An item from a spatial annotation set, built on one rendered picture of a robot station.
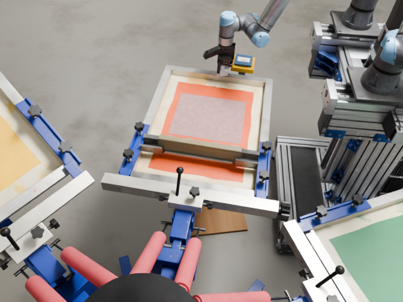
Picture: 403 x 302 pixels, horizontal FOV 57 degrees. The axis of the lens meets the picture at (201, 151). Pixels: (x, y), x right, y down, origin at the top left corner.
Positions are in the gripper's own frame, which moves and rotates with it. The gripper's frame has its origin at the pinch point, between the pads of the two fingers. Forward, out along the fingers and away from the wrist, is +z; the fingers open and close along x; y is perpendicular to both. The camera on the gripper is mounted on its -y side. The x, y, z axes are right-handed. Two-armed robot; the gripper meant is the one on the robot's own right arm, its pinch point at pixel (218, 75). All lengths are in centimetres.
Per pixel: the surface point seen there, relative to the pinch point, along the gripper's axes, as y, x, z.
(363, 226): 69, -79, 2
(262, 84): 24.3, -1.9, 0.6
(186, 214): 1, -92, -6
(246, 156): 20, -56, -2
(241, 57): 10.9, 20.5, 1.1
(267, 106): 27.6, -20.9, -0.9
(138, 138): -28, -56, -2
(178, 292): 7, -131, -34
